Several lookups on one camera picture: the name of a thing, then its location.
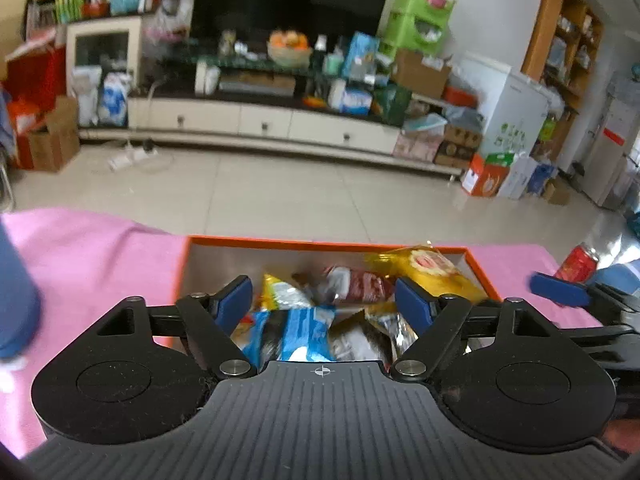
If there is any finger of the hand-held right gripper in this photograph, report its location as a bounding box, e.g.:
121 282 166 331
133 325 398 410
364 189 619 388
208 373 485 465
552 324 640 372
529 271 640 329

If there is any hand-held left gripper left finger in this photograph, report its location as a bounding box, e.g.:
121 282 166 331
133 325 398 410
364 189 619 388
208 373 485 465
95 275 259 381

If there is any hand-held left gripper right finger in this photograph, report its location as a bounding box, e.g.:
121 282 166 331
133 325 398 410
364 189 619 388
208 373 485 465
390 276 553 383

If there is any shiny yellow snack packet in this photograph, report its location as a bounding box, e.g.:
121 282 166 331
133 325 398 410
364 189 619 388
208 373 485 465
367 246 489 305

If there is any orange cardboard box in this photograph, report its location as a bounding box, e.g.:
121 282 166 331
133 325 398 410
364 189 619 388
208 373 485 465
172 234 501 357

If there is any red drink can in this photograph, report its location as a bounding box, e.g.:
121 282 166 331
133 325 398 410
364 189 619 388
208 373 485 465
554 242 600 284

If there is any small yellow snack packet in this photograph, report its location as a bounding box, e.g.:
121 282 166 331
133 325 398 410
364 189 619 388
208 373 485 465
262 273 314 312

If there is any red white snack packet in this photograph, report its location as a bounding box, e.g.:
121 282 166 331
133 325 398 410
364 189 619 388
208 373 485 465
294 265 397 307

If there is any silver brown snack packet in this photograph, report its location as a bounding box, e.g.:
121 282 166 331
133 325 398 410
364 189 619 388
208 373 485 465
330 309 419 362

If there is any blue white snack packet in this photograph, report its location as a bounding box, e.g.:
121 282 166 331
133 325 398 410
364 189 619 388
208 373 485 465
249 306 337 362

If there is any orange white carton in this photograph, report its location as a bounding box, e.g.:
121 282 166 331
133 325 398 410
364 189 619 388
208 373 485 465
460 152 516 199

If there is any pink tablecloth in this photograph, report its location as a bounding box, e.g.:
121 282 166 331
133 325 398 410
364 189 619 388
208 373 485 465
0 208 640 461

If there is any pink printed box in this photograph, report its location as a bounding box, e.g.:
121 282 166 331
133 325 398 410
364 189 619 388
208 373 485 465
392 129 446 162

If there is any brown printed carton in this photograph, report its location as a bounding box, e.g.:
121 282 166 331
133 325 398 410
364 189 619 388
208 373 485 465
434 125 484 169

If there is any white power strip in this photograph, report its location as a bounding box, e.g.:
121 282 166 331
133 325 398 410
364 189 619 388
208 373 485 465
107 142 162 171

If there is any white television cabinet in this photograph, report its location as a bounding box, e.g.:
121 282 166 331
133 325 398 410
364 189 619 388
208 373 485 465
79 94 464 179

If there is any white chest freezer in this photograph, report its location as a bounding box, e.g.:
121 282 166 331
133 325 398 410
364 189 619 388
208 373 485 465
457 52 551 162

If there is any dark green box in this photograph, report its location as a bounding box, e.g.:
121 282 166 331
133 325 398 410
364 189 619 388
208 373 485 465
372 85 414 129

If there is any blue white wipes pack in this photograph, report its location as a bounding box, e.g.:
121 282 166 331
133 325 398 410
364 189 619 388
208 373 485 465
327 80 374 115

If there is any blue thermos jug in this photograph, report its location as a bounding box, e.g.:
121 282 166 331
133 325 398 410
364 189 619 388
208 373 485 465
0 220 44 362

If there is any brown cardboard box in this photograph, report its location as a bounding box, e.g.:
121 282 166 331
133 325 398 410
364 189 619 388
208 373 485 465
392 50 454 100

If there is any white blue bag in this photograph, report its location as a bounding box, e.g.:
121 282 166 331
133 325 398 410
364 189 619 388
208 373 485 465
97 72 134 127

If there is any white lace coaster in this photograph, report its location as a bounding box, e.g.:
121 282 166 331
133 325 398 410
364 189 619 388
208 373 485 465
0 355 27 397

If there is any open cardboard box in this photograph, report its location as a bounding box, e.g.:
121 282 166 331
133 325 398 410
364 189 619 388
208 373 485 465
27 97 81 174

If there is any wooden shelf unit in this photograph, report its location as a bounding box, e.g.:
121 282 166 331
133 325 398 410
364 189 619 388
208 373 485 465
521 0 606 112

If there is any blue tissue pack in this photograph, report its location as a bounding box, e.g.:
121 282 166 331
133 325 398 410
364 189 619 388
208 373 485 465
344 32 381 82

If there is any fruit bowl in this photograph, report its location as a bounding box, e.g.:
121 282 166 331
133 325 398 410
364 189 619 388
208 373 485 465
267 30 314 67

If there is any white glass door cabinet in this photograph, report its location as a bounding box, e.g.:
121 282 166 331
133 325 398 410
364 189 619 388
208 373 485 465
66 16 143 127

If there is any stack of green boxes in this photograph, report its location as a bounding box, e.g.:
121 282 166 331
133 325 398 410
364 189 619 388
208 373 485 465
377 0 456 62

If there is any red bag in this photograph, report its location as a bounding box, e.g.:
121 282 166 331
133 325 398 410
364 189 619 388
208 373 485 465
5 42 69 112

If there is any black television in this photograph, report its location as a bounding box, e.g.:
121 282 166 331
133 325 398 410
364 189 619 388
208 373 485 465
190 0 397 54

